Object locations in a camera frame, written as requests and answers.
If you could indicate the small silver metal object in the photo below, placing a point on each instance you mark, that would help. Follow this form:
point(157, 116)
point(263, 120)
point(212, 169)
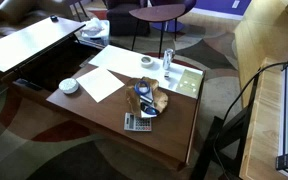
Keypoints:
point(147, 98)

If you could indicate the live-edge wooden plate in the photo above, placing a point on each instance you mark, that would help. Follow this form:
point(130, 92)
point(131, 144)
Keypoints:
point(133, 100)

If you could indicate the small black round object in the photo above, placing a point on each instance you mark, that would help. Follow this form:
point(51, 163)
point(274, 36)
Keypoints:
point(54, 18)

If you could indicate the dark blue computer mouse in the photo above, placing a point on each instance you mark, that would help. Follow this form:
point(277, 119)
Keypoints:
point(149, 108)

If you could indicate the white tape roll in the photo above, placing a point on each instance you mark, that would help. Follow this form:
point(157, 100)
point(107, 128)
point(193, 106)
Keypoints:
point(146, 64)

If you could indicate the grey pocket calculator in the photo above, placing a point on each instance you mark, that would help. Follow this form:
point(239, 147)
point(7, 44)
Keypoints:
point(137, 123)

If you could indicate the large white paper sheet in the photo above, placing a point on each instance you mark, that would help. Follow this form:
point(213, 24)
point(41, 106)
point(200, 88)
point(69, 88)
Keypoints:
point(124, 60)

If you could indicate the small white paper sheet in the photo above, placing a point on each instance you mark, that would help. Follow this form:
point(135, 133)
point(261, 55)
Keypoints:
point(99, 84)

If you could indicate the green booklet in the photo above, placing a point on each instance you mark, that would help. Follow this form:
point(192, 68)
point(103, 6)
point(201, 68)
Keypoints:
point(190, 83)

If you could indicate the brown wooden coffee table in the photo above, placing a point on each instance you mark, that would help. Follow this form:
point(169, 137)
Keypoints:
point(170, 130)

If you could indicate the clear plastic storage bin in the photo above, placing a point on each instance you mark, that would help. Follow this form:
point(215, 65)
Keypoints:
point(100, 36)

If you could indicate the dark armchair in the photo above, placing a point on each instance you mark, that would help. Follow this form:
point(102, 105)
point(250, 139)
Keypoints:
point(125, 18)

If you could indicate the white round puck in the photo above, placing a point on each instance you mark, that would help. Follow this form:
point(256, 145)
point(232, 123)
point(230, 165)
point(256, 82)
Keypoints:
point(68, 86)

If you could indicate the round dark side table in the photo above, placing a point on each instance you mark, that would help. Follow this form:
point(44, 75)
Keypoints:
point(159, 13)

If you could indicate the patterned area rug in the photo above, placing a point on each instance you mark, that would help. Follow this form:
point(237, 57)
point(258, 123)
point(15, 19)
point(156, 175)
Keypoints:
point(50, 156)

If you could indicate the light wooden bench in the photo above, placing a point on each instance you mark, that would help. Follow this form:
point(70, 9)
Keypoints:
point(264, 133)

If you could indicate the raised coffee table top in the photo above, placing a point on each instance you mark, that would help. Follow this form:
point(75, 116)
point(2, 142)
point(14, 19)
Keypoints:
point(24, 43)

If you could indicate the brown leather sofa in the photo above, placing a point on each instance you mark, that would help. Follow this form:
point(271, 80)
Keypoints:
point(14, 10)

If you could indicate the black metal stand frame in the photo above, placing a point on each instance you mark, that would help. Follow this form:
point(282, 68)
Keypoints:
point(214, 143)

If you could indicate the white wall outlet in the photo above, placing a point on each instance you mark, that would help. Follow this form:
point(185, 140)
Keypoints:
point(236, 4)

